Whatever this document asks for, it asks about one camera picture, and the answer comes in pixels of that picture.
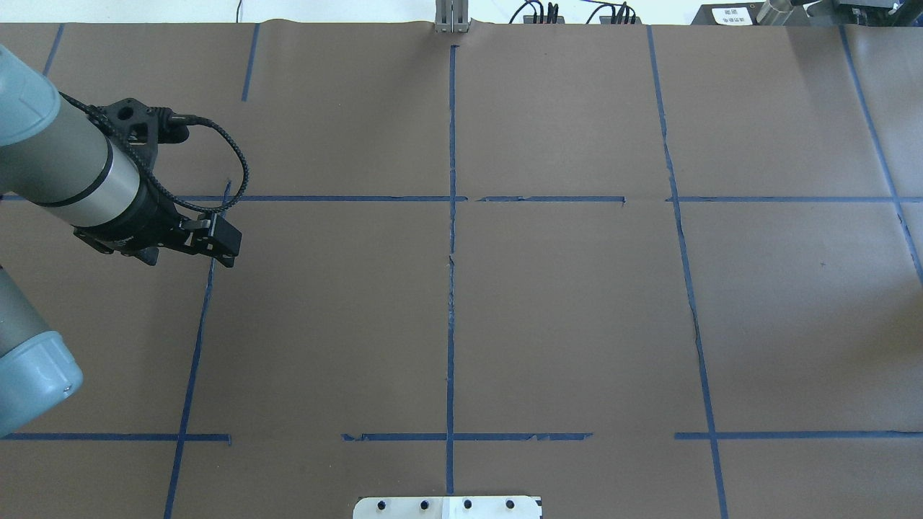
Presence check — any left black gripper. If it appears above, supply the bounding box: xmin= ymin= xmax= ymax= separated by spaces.
xmin=73 ymin=179 xmax=243 ymax=268

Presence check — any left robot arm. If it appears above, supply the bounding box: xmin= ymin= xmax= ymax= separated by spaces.
xmin=1 ymin=48 xmax=249 ymax=436

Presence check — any metal cylinder cup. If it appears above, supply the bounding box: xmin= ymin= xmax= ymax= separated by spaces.
xmin=756 ymin=0 xmax=795 ymax=27

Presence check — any black power strip left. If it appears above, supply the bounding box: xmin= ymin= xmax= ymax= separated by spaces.
xmin=508 ymin=1 xmax=566 ymax=25

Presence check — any black power strip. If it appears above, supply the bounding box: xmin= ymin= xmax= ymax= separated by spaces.
xmin=508 ymin=1 xmax=566 ymax=25
xmin=586 ymin=2 xmax=642 ymax=25

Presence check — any brown paper table mat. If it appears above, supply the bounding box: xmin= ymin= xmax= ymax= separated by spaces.
xmin=2 ymin=21 xmax=921 ymax=518

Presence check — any black power strip right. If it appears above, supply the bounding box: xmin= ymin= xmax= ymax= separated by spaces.
xmin=586 ymin=2 xmax=642 ymax=25

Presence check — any grey box with label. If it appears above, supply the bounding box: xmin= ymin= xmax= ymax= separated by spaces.
xmin=690 ymin=1 xmax=764 ymax=27

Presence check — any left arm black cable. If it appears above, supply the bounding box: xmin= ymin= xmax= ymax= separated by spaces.
xmin=61 ymin=92 xmax=249 ymax=214

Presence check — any left black camera bracket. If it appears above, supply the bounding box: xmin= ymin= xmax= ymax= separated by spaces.
xmin=98 ymin=98 xmax=189 ymax=162

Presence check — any aluminium frame post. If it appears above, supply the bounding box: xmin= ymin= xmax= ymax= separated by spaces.
xmin=434 ymin=0 xmax=471 ymax=34

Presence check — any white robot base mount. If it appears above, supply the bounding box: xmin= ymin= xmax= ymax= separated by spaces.
xmin=352 ymin=495 xmax=544 ymax=518

